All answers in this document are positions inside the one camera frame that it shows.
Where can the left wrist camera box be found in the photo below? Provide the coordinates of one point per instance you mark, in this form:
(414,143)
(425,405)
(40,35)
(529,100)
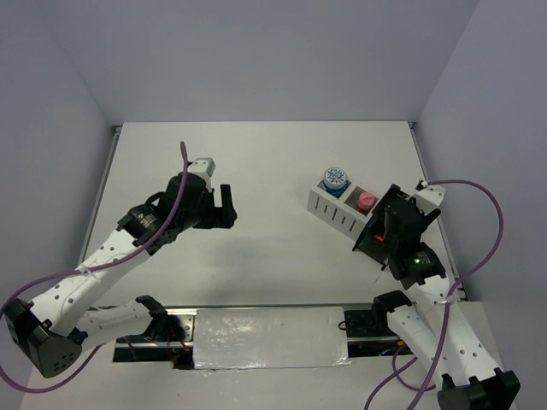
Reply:
(204,168)

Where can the white slotted organizer box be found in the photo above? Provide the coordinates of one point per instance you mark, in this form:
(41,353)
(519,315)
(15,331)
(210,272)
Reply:
(341,213)

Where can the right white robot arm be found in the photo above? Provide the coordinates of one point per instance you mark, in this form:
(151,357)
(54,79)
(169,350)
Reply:
(432,324)

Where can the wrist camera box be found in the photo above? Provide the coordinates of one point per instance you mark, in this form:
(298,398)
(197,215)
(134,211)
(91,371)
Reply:
(428,197)
(204,168)

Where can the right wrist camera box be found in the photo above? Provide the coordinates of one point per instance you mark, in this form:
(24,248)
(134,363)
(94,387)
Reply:
(428,197)

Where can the blue splash-label round jar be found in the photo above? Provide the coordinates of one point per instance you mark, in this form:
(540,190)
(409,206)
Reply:
(335,181)

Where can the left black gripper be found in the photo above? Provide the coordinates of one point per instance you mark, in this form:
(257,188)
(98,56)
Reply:
(218,217)

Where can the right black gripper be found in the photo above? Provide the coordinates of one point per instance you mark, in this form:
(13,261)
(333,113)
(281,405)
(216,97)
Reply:
(427,219)

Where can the pink cap crayon tube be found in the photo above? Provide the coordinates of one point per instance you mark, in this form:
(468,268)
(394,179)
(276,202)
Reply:
(365,202)

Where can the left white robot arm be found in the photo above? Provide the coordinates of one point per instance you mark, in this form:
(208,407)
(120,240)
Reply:
(56,327)

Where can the silver foil-covered panel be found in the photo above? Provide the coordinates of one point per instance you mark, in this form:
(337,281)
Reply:
(269,338)

